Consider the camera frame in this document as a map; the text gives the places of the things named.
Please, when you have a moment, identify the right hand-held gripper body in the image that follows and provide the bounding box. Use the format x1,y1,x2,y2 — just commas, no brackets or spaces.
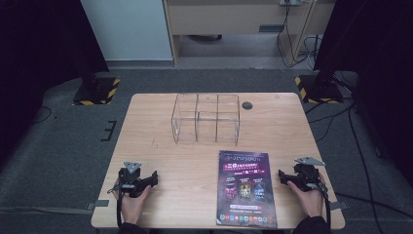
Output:
293,156,326,193

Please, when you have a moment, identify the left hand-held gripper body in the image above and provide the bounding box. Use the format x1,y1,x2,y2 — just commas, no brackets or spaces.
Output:
117,161,154,198

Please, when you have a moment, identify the dark purple magazine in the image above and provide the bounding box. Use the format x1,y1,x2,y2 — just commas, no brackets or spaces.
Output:
215,149,279,229

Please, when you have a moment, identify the clear acrylic file rack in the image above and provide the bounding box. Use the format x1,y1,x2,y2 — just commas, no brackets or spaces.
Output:
170,93,242,146

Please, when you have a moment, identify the person's left hand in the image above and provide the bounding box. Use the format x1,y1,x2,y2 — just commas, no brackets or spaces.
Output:
112,185,152,225

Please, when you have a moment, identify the person's right hand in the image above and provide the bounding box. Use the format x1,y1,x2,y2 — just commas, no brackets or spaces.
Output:
286,174,327,218

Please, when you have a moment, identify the grey tape strip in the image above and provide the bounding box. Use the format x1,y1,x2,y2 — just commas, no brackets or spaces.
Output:
85,199,110,211
328,201,349,212

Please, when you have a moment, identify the black striped-edge stand base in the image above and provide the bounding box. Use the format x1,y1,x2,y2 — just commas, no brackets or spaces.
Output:
72,75,122,106
294,74,345,105

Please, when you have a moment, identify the black curtain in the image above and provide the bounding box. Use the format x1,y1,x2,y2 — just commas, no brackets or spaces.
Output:
0,0,110,167
312,0,413,178

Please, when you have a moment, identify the white cabinet panel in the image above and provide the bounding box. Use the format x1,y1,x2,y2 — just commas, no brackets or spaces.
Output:
80,0,173,61

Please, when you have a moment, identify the beige wooden office desk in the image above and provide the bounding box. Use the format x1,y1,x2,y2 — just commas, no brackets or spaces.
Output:
162,0,336,67

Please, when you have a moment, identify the left hand-held gripper cable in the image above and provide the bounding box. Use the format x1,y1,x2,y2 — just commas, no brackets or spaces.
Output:
106,182,131,229

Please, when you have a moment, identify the hand-held gripper cable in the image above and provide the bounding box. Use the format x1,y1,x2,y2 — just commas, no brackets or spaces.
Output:
106,182,131,229
316,179,333,228

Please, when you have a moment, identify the right hand-held gripper cable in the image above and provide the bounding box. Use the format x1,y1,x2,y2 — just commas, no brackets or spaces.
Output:
316,179,333,228

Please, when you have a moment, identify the long black floor cable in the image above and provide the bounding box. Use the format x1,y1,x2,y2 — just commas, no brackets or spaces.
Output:
347,103,386,234

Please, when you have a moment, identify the thick black floor cable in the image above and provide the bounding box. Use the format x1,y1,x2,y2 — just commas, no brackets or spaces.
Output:
334,192,413,220

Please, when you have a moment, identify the thin black floor cable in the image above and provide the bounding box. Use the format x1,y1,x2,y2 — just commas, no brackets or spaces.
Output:
31,105,54,125

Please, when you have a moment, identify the white cable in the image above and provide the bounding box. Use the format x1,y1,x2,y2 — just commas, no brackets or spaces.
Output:
303,34,323,72

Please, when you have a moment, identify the black power cable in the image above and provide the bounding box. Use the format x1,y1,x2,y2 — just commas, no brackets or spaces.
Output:
286,3,318,67
276,3,295,69

